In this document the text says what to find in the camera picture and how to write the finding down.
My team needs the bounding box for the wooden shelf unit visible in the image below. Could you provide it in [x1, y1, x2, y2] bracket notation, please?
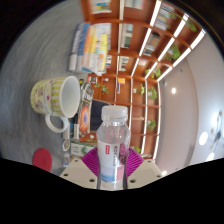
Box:
[80, 0, 208, 161]

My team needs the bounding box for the small round patterned dish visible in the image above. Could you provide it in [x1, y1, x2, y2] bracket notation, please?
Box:
[62, 152, 71, 167]
[62, 138, 71, 152]

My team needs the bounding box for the colourful book stack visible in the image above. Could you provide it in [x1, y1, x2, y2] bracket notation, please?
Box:
[68, 22, 113, 76]

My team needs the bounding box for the white yellow-striped mug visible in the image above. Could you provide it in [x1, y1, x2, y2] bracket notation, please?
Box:
[29, 75, 82, 134]

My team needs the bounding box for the multi-bulb ceiling lamp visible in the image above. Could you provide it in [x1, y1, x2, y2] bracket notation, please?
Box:
[199, 109, 224, 163]

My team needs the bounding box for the flat round red coaster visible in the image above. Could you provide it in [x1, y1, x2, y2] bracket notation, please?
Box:
[32, 147, 53, 173]

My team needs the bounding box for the dark magazine stack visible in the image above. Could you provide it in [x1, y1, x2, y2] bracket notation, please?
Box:
[71, 81, 96, 139]

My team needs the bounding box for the clear plastic water bottle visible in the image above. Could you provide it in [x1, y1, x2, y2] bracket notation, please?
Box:
[96, 105, 132, 191]

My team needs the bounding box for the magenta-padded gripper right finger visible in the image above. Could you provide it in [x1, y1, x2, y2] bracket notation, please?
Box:
[125, 147, 164, 190]

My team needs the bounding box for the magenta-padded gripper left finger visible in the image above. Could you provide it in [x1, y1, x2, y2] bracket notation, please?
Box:
[59, 147, 101, 190]

